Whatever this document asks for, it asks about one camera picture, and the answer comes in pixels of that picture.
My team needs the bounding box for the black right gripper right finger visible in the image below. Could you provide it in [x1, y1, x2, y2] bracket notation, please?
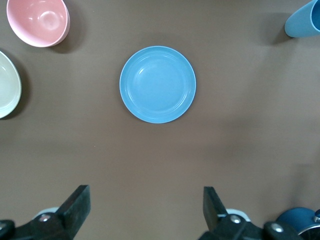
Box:
[198, 186, 303, 240]

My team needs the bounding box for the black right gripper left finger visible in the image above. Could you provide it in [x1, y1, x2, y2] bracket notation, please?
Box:
[0, 184, 91, 240]

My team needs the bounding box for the blue plate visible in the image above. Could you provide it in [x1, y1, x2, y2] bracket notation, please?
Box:
[119, 45, 197, 124]

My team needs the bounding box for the brown table cover cloth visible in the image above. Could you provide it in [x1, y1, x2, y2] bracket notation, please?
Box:
[0, 0, 320, 240]

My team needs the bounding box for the dark blue pot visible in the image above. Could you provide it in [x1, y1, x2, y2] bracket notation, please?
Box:
[276, 207, 320, 240]

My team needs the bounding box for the beige plate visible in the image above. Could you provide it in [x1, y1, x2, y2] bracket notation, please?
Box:
[0, 50, 22, 120]

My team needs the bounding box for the pink bowl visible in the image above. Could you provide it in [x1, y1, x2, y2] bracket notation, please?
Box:
[6, 0, 71, 48]

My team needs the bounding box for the blue cup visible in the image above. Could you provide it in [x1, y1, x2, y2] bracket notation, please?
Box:
[284, 0, 320, 38]

